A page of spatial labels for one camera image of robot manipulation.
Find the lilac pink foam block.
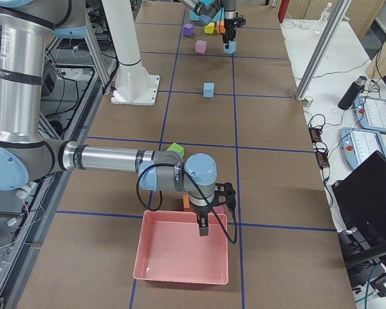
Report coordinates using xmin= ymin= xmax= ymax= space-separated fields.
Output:
xmin=195 ymin=40 xmax=207 ymax=54

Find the orange foam block right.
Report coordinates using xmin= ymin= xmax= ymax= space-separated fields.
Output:
xmin=183 ymin=194 xmax=191 ymax=212

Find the black usb hub right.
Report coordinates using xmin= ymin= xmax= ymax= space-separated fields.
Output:
xmin=315 ymin=151 xmax=330 ymax=170

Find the black water bottle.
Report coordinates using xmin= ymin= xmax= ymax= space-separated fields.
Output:
xmin=338 ymin=75 xmax=367 ymax=110

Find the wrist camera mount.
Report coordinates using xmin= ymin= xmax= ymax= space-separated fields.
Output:
xmin=213 ymin=182 xmax=236 ymax=212
xmin=234 ymin=16 xmax=246 ymax=28

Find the purple foam block left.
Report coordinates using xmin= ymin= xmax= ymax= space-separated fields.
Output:
xmin=183 ymin=23 xmax=194 ymax=37

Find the black usb hub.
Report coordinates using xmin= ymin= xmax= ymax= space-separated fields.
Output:
xmin=308 ymin=127 xmax=322 ymax=143
xmin=315 ymin=151 xmax=330 ymax=170

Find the green foam block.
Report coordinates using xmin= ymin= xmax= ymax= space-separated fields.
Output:
xmin=166 ymin=142 xmax=185 ymax=158

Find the light blue foam block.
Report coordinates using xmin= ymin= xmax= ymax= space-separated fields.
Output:
xmin=203 ymin=82 xmax=214 ymax=98
xmin=223 ymin=41 xmax=237 ymax=55

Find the teach pendant near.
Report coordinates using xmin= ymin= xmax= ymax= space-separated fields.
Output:
xmin=340 ymin=127 xmax=386 ymax=169

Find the blue plastic tray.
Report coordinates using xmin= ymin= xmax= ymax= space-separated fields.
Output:
xmin=189 ymin=10 xmax=199 ymax=21

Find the pink foam block far right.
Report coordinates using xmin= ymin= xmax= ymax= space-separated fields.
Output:
xmin=213 ymin=205 xmax=225 ymax=214

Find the black usb hub left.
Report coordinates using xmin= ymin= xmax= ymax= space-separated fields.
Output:
xmin=308 ymin=127 xmax=322 ymax=143

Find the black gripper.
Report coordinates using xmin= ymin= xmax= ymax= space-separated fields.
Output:
xmin=223 ymin=17 xmax=237 ymax=48
xmin=190 ymin=202 xmax=212 ymax=237

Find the pink plastic tray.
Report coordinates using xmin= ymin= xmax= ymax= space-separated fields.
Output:
xmin=133 ymin=211 xmax=229 ymax=285

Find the black monitor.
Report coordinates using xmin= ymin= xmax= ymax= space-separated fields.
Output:
xmin=332 ymin=151 xmax=386 ymax=240

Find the white pedestal base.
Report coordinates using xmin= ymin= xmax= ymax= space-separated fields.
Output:
xmin=102 ymin=0 xmax=160 ymax=106

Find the teach pendant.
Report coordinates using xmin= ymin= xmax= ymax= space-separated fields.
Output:
xmin=340 ymin=127 xmax=386 ymax=169
xmin=353 ymin=95 xmax=386 ymax=134

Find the orange foam block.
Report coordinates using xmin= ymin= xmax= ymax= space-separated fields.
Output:
xmin=216 ymin=21 xmax=226 ymax=34
xmin=183 ymin=194 xmax=191 ymax=212

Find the teach pendant far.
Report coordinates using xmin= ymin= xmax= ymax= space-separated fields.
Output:
xmin=353 ymin=95 xmax=386 ymax=134

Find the orange foam block left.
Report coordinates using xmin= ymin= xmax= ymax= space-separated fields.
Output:
xmin=216 ymin=21 xmax=226 ymax=34

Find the yellow foam block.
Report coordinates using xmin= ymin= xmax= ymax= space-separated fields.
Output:
xmin=204 ymin=22 xmax=215 ymax=34

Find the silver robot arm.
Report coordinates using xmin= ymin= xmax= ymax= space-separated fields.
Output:
xmin=180 ymin=0 xmax=246 ymax=49
xmin=0 ymin=1 xmax=217 ymax=236

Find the black monitor stand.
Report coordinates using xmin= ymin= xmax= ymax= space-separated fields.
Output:
xmin=338 ymin=229 xmax=386 ymax=269

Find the clear plastic bottle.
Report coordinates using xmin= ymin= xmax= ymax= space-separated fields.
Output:
xmin=318 ymin=3 xmax=333 ymax=24

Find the aluminium frame post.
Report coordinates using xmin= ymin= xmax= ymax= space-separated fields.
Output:
xmin=295 ymin=0 xmax=351 ymax=101

